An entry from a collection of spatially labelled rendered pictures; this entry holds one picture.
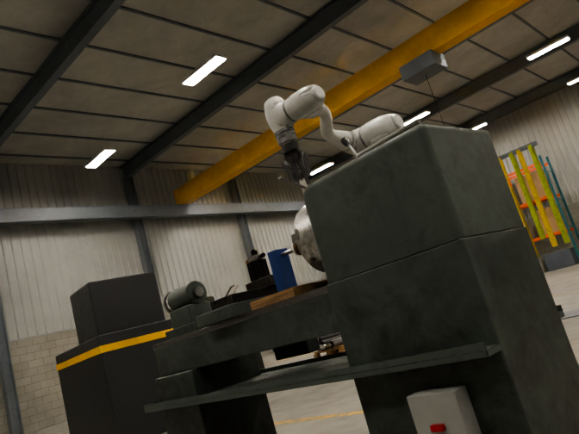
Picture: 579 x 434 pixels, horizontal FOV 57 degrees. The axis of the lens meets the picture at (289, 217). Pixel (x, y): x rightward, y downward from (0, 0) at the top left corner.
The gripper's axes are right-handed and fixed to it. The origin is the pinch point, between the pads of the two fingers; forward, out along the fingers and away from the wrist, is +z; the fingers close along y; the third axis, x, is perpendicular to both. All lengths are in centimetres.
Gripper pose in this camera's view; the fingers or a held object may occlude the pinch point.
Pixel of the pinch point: (305, 186)
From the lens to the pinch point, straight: 229.7
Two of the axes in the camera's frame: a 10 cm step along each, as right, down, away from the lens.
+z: 3.5, 9.3, -1.1
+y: 8.1, -3.6, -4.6
